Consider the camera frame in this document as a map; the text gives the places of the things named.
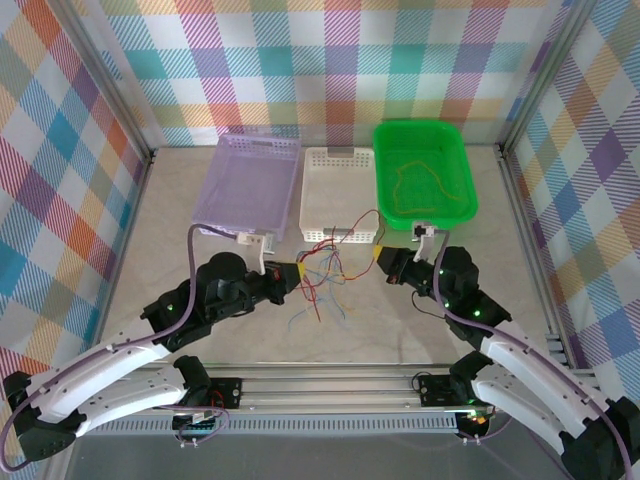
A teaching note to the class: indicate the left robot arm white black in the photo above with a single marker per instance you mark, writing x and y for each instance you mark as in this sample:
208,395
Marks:
100,370

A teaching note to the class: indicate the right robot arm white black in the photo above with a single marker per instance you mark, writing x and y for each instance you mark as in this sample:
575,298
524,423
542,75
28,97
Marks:
535,380

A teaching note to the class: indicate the white plastic basket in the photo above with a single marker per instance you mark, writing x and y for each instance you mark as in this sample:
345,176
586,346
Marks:
337,195

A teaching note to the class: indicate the purple plastic basket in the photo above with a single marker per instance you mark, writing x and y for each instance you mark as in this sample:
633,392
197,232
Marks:
245,190

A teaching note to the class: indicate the green plastic basket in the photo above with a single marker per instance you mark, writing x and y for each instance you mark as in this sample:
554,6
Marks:
425,145

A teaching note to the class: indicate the green circuit board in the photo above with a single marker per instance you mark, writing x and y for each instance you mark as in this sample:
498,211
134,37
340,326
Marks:
197,427

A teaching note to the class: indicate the small circuit board with LED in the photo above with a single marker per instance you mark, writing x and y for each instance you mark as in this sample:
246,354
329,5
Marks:
479,421

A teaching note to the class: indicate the aluminium frame floor rail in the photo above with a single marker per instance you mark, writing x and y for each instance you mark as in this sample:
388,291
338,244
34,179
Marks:
532,225
121,250

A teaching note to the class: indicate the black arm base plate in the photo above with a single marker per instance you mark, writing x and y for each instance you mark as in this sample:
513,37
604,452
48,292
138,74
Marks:
230,392
432,392

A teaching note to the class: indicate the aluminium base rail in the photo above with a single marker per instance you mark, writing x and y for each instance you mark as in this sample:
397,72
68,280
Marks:
325,387

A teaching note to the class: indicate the aluminium frame post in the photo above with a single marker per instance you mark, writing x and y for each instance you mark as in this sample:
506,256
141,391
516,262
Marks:
115,80
544,75

